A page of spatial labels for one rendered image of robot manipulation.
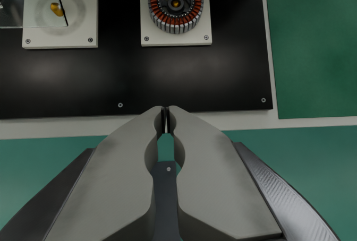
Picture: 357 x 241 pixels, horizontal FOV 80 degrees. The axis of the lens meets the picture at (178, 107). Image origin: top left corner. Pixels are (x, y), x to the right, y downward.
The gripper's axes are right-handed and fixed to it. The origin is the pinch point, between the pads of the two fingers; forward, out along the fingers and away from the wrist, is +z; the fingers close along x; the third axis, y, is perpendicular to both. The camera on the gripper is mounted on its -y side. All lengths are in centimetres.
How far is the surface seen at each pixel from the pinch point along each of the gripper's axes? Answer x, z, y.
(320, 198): 82, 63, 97
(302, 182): 72, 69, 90
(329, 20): 38, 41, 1
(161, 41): -1.0, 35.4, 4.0
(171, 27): 1.1, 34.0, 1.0
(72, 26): -19.5, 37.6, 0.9
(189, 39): 5.0, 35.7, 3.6
